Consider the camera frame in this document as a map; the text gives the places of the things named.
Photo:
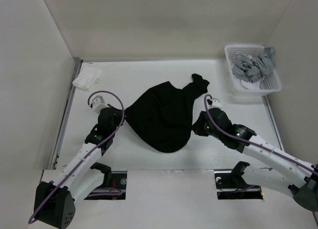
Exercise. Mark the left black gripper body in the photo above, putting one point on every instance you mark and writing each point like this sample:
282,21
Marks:
118,118

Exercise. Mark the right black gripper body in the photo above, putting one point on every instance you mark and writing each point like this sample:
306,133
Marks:
214,132

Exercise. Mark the black tank top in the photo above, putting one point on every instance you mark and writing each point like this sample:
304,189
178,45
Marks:
162,116

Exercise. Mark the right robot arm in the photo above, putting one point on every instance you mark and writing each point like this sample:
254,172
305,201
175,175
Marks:
285,174

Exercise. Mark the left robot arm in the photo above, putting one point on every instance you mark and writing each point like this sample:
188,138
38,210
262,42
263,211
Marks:
55,201

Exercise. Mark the folded white tank top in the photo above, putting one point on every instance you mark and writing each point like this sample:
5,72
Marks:
87,77

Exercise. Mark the grey tank top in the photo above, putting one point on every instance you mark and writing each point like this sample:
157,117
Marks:
253,69

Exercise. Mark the white garment in basket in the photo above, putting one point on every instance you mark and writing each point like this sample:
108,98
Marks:
250,85

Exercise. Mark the white plastic basket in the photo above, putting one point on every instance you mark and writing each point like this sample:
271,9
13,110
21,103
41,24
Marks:
269,84

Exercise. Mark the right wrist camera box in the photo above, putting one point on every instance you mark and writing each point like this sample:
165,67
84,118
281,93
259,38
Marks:
214,103

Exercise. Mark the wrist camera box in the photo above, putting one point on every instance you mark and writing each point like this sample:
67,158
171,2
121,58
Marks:
214,103
98,104

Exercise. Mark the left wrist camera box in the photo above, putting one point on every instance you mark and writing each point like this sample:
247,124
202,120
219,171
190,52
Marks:
98,104

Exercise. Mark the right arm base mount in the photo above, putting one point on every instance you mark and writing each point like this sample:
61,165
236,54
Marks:
230,184

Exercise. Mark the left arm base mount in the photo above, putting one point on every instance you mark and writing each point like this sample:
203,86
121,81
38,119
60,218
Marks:
113,186

